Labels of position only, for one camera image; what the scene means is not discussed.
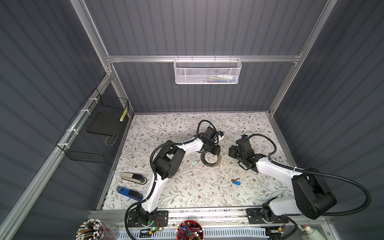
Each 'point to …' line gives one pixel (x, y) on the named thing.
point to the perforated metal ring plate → (210, 164)
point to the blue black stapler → (130, 193)
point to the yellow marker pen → (123, 115)
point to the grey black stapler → (134, 178)
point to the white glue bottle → (312, 234)
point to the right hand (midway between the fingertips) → (233, 150)
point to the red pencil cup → (189, 230)
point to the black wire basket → (90, 135)
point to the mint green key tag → (194, 163)
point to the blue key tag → (237, 183)
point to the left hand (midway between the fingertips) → (219, 149)
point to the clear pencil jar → (94, 229)
